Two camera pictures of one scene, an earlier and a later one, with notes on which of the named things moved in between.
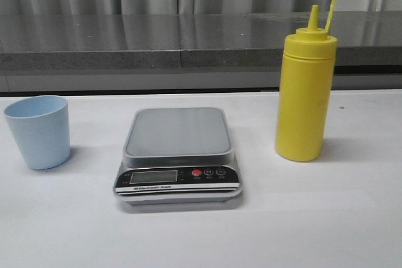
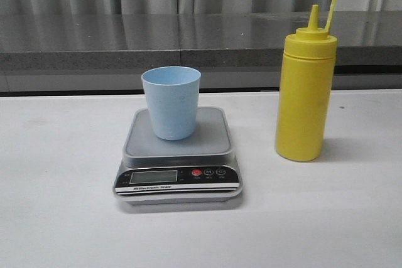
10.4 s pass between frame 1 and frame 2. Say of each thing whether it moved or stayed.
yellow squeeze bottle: stayed
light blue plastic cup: moved
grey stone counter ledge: stayed
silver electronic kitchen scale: stayed
